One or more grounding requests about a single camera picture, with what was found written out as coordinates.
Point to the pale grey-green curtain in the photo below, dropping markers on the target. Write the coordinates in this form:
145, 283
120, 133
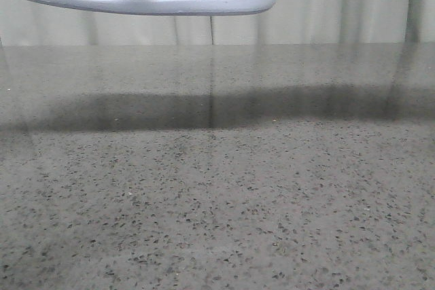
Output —
24, 23

